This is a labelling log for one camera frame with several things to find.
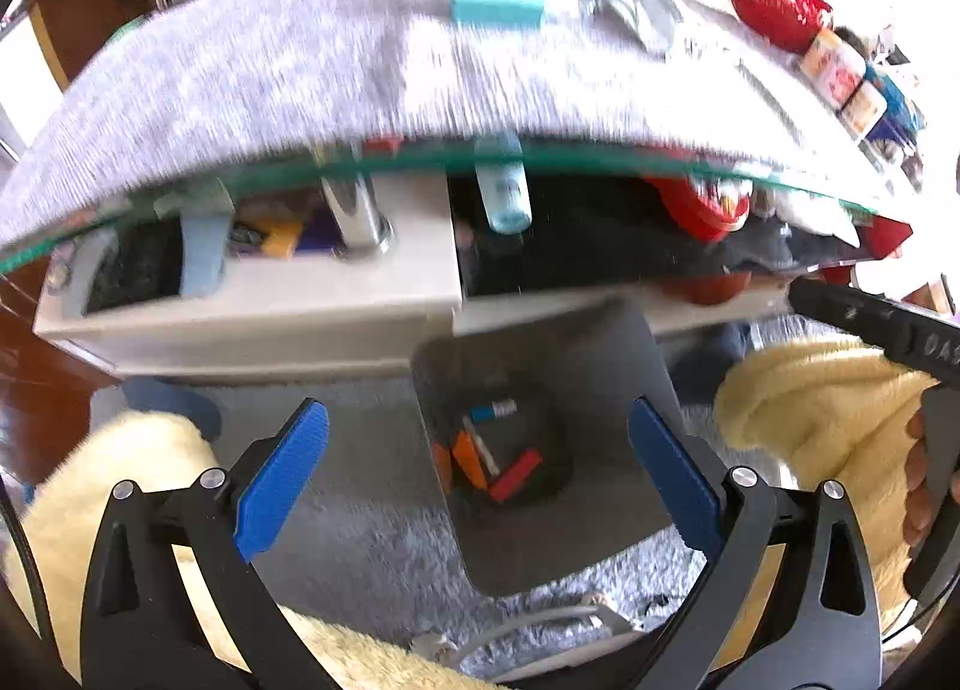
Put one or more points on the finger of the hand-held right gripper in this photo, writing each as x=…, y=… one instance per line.
x=847, y=315

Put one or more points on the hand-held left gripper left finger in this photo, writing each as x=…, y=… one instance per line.
x=281, y=480

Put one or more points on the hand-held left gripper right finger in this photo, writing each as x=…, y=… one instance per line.
x=675, y=480

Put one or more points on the grey trash bin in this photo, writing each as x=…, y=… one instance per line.
x=600, y=495

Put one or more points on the teal box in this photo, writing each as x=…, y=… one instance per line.
x=495, y=1

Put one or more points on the person's right hand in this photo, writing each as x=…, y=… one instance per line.
x=916, y=480

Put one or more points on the brown ball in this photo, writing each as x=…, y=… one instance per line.
x=712, y=289

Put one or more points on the red packet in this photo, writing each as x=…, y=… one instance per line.
x=516, y=474

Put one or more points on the glass coffee table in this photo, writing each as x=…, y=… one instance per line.
x=262, y=315

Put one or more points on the orange packet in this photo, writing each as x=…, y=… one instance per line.
x=465, y=457

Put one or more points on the red bowl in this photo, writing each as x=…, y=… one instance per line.
x=694, y=210

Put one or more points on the white and blue tube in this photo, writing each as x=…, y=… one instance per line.
x=495, y=410

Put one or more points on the small white bottle orange label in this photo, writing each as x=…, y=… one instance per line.
x=864, y=109

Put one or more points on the white bottle red label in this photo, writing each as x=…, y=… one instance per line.
x=829, y=64

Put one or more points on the chrome table leg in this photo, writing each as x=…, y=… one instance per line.
x=360, y=217

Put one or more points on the red bag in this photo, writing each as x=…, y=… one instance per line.
x=780, y=15

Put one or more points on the light blue bottle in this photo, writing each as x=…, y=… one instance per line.
x=504, y=199

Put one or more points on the grey woven table mat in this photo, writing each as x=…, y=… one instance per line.
x=300, y=75

